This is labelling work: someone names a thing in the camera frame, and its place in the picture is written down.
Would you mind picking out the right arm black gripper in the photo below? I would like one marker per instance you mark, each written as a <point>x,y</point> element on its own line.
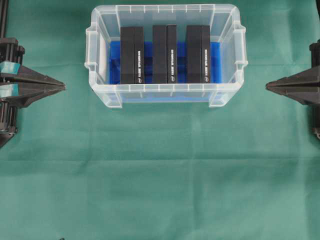
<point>302,87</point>

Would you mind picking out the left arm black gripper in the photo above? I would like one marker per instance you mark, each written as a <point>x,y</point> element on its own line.
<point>20,95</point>

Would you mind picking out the black box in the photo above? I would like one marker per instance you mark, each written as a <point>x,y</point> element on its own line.
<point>132,69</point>
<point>164,54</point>
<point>198,54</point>

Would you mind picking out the clear plastic storage case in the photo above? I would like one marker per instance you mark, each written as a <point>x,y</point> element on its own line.
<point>228,53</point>

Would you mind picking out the green table cloth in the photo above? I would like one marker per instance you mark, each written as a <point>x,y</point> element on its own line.
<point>78,170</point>

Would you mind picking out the blue foam insert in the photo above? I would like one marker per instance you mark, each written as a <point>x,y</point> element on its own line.
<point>114,64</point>

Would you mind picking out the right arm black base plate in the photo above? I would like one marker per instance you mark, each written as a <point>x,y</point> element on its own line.
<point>316,131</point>

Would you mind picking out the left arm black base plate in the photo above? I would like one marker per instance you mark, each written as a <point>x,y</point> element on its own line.
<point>6,135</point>

